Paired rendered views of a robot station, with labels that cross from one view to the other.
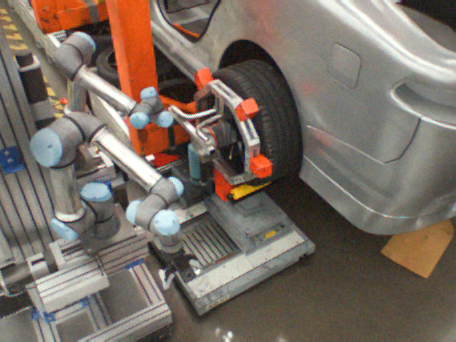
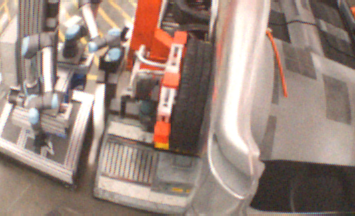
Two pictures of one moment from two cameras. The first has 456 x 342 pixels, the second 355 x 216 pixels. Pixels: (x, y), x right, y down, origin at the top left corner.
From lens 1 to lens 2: 1.33 m
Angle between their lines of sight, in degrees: 24
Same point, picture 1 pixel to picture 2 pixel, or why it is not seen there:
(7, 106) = (34, 17)
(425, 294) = not seen: outside the picture
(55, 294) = (16, 117)
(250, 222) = (168, 172)
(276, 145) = (181, 124)
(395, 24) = (239, 84)
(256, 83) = (197, 64)
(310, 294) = not seen: outside the picture
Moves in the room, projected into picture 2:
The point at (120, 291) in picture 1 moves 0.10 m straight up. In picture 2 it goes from (59, 146) to (58, 138)
